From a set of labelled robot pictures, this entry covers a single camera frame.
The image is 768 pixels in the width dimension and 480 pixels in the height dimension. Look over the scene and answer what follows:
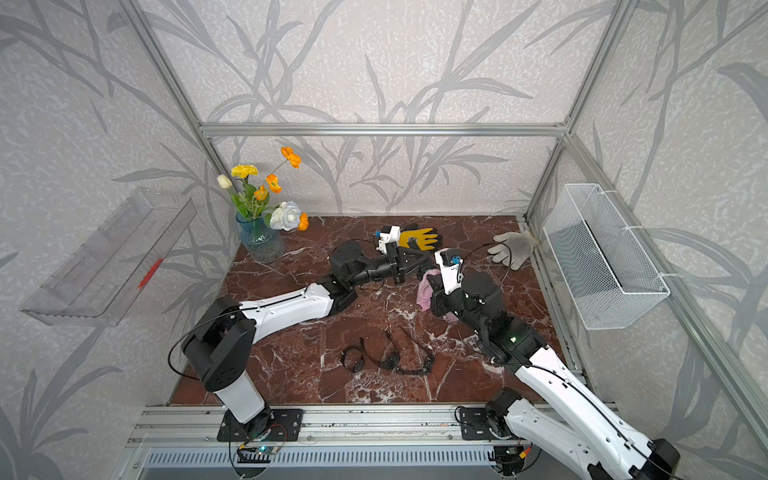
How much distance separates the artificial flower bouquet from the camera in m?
0.85

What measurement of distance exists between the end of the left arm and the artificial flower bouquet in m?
0.34

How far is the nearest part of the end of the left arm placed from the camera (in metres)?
0.68
